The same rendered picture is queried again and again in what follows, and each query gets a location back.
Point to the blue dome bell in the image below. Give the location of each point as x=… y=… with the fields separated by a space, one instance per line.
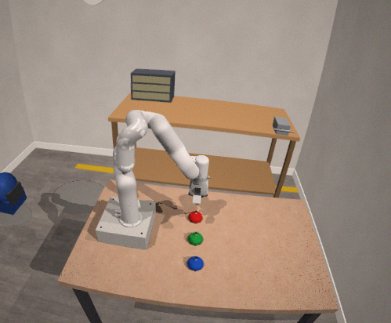
x=195 y=263

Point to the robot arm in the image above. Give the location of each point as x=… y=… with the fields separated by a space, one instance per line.
x=193 y=167

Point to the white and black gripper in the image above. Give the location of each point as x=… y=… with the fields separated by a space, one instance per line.
x=203 y=186

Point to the green dome-shaped bell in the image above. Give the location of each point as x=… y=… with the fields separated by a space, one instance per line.
x=195 y=238

